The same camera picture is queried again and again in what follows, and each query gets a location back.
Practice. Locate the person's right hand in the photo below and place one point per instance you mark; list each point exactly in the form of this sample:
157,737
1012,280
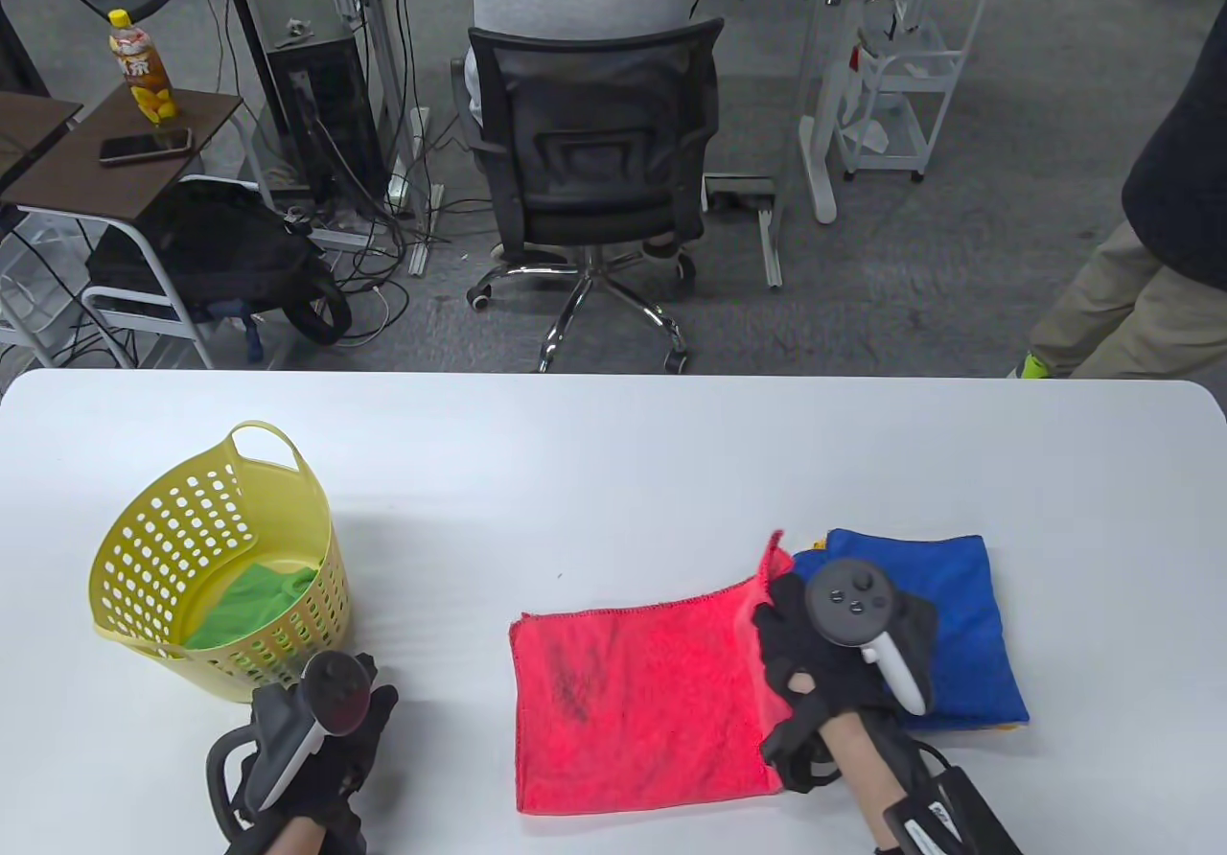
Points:
834,687

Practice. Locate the brown side table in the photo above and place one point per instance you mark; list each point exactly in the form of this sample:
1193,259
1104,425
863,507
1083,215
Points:
86,174

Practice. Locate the black computer tower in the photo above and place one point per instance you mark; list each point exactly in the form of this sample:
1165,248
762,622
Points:
326,117

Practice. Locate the black backpack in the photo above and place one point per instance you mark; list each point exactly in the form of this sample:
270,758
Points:
211,242

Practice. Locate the red towel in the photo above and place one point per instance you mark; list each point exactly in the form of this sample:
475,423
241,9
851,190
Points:
642,692

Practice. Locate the person's right forearm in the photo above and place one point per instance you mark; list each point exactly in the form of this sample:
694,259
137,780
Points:
861,778

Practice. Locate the white rolling cart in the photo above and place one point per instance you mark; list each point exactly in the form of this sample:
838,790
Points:
906,107

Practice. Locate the grey left hand controller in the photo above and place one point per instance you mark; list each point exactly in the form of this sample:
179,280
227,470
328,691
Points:
288,750

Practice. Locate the person's left fingers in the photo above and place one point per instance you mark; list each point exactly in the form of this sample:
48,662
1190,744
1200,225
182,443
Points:
379,713

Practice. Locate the person's left hand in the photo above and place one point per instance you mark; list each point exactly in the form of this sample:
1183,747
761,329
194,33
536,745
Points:
326,778

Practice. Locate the black foot pedal box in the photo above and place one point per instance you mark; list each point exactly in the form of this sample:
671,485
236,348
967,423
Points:
740,192

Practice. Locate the grey hand controller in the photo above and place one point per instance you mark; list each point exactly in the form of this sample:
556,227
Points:
848,606
288,750

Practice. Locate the grey right hand controller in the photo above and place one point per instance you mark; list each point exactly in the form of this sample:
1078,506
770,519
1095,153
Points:
848,606

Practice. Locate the blue towel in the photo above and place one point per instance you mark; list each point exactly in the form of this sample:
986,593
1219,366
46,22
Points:
968,625

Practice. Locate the black smartphone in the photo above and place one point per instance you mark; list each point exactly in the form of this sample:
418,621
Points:
146,147

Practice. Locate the person's right fingers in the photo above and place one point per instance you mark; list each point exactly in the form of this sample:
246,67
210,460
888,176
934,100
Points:
781,620

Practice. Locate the black wrist-mounted camera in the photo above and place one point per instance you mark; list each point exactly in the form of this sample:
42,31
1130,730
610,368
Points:
949,807

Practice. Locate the yellow-capped drink bottle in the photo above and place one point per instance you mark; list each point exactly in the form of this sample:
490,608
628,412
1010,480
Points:
142,79

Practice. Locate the dark brown table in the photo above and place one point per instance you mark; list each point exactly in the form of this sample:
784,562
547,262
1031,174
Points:
29,122

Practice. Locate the person's left forearm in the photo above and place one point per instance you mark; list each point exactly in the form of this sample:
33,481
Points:
297,838

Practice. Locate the green towel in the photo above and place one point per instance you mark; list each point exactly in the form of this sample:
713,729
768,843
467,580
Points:
249,601

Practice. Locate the black mesh office chair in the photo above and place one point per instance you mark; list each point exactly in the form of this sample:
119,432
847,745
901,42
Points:
594,136

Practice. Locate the yellow perforated plastic basket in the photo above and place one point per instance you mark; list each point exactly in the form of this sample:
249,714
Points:
153,529

